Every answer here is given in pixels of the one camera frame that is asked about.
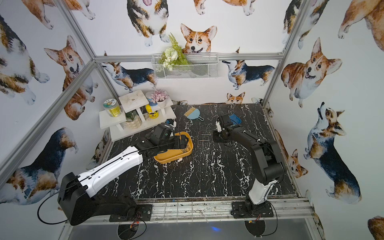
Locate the single nail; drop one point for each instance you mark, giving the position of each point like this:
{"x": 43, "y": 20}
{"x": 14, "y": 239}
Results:
{"x": 205, "y": 137}

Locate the yellow plastic storage box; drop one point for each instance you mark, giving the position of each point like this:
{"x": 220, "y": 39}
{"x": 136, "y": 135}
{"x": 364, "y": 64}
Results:
{"x": 173, "y": 155}

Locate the pink flowers in white pot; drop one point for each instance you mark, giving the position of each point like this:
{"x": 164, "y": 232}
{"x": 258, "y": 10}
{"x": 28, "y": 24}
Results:
{"x": 159, "y": 97}

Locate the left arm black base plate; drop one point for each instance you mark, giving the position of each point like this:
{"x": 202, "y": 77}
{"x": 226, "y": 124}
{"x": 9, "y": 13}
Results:
{"x": 140, "y": 212}

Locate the white wire wall basket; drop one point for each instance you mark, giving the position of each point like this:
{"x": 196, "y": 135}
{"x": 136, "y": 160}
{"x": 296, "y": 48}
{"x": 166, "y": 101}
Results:
{"x": 201, "y": 66}

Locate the aluminium front rail frame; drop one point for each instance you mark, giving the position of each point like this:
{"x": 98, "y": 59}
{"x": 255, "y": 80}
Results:
{"x": 213, "y": 211}

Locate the blue plastic dustpan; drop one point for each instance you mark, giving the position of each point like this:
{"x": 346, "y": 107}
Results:
{"x": 235, "y": 119}

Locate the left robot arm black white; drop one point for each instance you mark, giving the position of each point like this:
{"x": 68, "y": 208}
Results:
{"x": 78, "y": 195}

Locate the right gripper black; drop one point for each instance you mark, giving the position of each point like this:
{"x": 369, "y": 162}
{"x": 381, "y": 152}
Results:
{"x": 223, "y": 123}

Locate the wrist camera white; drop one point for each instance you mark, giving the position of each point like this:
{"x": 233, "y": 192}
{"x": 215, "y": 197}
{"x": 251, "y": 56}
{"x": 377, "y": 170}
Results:
{"x": 218, "y": 126}
{"x": 171, "y": 122}

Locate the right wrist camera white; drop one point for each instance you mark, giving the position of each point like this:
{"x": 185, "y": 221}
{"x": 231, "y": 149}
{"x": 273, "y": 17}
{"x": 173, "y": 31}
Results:
{"x": 218, "y": 126}

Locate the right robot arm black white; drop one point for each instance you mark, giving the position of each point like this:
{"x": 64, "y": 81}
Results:
{"x": 266, "y": 159}

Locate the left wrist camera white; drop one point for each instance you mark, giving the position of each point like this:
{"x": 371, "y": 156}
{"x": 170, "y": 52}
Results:
{"x": 171, "y": 122}

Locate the yellow bottle with blue cap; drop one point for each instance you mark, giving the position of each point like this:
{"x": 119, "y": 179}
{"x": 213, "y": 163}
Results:
{"x": 150, "y": 108}

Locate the white tiered display shelf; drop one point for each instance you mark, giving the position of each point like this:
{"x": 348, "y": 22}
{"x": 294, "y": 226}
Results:
{"x": 130, "y": 102}

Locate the small green plant woven pot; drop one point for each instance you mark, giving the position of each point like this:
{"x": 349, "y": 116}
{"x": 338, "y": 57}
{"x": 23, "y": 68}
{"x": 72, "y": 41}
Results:
{"x": 133, "y": 121}

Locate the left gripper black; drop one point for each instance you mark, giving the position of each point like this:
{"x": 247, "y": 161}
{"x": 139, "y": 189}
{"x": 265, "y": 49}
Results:
{"x": 179, "y": 142}

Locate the artificial green white flower bouquet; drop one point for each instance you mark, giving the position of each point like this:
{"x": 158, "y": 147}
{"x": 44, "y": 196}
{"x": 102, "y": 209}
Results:
{"x": 173, "y": 57}

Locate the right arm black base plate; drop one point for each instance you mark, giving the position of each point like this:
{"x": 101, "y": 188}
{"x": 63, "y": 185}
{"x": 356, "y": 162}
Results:
{"x": 245, "y": 209}

